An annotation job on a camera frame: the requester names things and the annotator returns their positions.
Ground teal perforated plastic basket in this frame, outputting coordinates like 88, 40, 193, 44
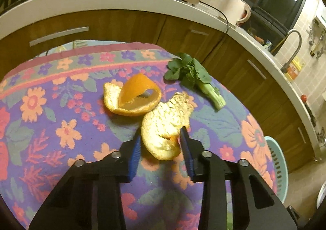
263, 136, 289, 204

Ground large orange peel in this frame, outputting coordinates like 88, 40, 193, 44
141, 91, 191, 161

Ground water heater hoses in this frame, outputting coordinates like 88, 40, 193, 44
308, 32, 326, 59

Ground yellow detergent bottle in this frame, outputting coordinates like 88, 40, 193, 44
286, 57, 305, 81

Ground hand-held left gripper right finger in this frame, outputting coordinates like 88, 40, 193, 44
180, 126, 298, 230

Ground floral tablecloth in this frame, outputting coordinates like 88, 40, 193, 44
0, 42, 278, 230

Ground dark long brush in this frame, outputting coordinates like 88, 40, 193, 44
304, 101, 317, 127

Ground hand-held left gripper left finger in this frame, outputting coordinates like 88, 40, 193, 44
29, 133, 142, 230

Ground paper towel roll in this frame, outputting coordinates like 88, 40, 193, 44
225, 0, 252, 25

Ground white water heater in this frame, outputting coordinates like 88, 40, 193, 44
313, 14, 326, 32

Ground curled orange peel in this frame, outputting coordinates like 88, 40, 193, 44
103, 73, 163, 117

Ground black power cable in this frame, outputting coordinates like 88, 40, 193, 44
200, 1, 229, 34

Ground bok choy greens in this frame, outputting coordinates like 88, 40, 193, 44
163, 53, 227, 111

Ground steel kitchen faucet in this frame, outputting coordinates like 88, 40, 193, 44
281, 30, 302, 74

